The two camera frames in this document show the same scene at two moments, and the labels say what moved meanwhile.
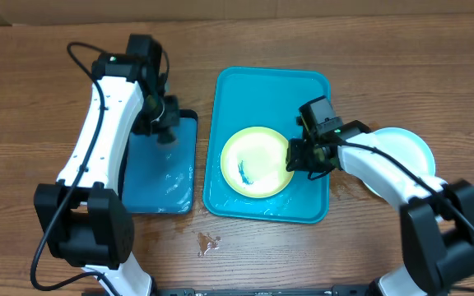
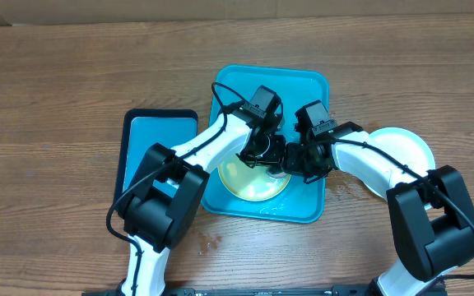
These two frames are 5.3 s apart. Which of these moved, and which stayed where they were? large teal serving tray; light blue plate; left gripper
Moved: left gripper
Stayed: light blue plate; large teal serving tray
